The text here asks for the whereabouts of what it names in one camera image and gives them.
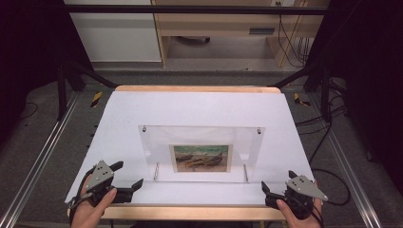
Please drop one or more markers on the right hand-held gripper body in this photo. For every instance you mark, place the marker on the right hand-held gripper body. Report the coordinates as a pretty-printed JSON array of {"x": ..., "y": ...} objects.
[{"x": 304, "y": 188}]

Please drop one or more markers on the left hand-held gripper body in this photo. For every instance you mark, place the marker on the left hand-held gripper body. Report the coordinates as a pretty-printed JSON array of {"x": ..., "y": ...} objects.
[{"x": 99, "y": 177}]

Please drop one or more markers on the clear acrylic photo frame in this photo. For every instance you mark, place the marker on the clear acrylic photo frame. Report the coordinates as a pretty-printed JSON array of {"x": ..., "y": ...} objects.
[{"x": 244, "y": 142}]

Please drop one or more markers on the boat picture print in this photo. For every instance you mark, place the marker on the boat picture print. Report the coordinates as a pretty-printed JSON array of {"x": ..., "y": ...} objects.
[{"x": 201, "y": 158}]

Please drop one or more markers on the person's right hand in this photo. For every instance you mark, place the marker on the person's right hand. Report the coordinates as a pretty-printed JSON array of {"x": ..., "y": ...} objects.
[{"x": 301, "y": 223}]

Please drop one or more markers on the person's left hand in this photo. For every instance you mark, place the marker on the person's left hand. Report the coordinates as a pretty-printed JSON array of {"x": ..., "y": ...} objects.
[{"x": 87, "y": 217}]

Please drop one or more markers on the yellow clamp left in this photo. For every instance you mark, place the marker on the yellow clamp left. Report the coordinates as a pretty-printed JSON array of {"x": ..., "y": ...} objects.
[{"x": 96, "y": 98}]

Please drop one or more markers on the yellow clamp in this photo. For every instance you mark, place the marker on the yellow clamp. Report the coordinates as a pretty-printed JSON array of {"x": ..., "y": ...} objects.
[
  {"x": 96, "y": 98},
  {"x": 299, "y": 99}
]

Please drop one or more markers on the person's dark clothing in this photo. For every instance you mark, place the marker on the person's dark clothing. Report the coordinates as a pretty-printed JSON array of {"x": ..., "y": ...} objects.
[{"x": 190, "y": 225}]

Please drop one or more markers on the yellow clamp right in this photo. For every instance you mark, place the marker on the yellow clamp right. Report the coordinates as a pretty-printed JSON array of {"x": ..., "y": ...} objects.
[{"x": 299, "y": 99}]

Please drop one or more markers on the black metal stand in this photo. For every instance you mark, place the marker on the black metal stand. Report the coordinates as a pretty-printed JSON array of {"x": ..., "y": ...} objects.
[
  {"x": 61, "y": 91},
  {"x": 324, "y": 95}
]

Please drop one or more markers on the white table mat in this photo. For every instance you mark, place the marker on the white table mat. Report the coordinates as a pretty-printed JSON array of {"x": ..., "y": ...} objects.
[{"x": 196, "y": 107}]

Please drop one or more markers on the wooden table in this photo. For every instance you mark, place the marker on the wooden table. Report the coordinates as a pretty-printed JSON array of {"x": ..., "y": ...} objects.
[{"x": 196, "y": 88}]

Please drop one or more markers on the black curtain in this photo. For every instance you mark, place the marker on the black curtain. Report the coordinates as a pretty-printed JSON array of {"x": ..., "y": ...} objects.
[
  {"x": 28, "y": 47},
  {"x": 370, "y": 79}
]

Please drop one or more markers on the white cabinet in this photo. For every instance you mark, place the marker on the white cabinet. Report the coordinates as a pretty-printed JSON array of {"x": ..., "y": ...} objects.
[{"x": 117, "y": 38}]

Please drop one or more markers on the wooden desk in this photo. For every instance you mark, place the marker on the wooden desk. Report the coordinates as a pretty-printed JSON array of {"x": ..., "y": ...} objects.
[{"x": 221, "y": 22}]

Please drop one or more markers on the aluminium floor rail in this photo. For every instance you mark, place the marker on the aluminium floor rail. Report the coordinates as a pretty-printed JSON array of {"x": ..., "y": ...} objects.
[
  {"x": 34, "y": 164},
  {"x": 348, "y": 164}
]

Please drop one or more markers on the black horizontal frame bar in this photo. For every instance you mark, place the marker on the black horizontal frame bar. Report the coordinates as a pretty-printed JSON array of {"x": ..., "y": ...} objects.
[{"x": 190, "y": 9}]

